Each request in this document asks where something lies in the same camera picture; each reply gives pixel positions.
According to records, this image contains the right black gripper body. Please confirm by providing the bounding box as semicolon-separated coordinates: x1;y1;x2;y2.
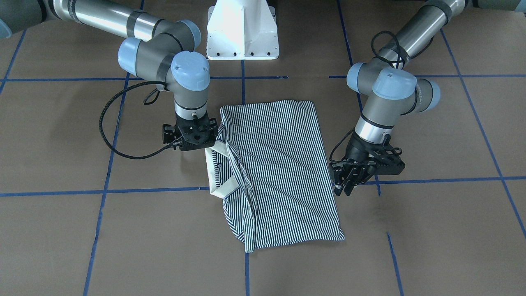
176;113;210;132

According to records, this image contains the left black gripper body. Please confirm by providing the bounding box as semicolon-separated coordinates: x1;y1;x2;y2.
344;134;383;167

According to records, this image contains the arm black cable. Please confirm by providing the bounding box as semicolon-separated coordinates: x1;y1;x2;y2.
329;31;411;166
99;81;181;160

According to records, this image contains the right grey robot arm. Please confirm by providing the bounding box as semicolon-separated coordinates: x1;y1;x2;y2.
0;0;210;132

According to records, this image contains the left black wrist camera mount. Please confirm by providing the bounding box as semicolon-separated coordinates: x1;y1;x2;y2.
366;134;405;176

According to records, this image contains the striped polo shirt white collar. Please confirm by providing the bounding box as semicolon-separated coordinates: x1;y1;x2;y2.
205;100;344;253

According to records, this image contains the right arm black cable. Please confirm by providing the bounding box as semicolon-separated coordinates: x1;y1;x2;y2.
99;81;181;160

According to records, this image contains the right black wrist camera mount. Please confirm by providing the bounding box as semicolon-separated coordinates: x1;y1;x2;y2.
162;118;218;151

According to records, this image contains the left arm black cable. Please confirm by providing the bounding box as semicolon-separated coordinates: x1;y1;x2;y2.
329;31;411;166

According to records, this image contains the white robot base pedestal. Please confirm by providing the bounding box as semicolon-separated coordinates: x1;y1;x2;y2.
205;0;280;60

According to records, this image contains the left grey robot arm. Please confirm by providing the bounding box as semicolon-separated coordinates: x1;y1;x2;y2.
330;0;525;196

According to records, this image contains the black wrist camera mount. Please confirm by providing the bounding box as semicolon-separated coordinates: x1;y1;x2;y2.
162;118;218;151
366;134;405;176

